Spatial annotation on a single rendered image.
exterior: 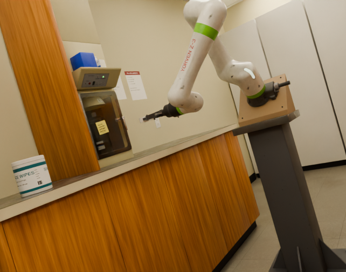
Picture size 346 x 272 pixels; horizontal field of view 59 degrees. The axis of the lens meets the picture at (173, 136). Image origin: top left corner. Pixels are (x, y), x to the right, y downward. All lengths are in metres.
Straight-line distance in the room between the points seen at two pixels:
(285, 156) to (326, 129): 2.57
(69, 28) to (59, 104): 0.48
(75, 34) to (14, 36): 0.36
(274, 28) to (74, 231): 3.73
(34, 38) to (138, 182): 1.01
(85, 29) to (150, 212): 1.19
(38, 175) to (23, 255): 0.32
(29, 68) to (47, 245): 1.11
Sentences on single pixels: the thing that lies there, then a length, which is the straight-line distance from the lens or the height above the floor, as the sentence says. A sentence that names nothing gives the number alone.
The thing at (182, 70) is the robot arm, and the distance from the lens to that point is 1.49.
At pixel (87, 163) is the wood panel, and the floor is 0.99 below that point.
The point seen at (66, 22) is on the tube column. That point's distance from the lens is 2.02.
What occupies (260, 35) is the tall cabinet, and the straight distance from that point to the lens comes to 4.57.
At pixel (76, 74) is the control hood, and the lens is 1.81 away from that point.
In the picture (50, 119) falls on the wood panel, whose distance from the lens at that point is 1.91.
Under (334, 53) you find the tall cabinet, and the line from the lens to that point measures 4.27.
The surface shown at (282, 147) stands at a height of 0.77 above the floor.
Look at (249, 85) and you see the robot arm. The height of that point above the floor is 1.15.
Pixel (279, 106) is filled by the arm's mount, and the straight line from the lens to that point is 1.77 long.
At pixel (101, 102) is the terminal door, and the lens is 1.92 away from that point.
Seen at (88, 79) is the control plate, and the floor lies 1.45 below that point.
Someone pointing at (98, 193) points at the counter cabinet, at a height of 0.85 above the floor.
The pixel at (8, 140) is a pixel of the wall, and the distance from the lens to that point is 2.06.
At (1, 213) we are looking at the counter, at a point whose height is 0.92.
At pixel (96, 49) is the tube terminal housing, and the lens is 2.08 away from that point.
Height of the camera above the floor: 1.02
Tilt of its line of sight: 1 degrees down
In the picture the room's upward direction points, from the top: 16 degrees counter-clockwise
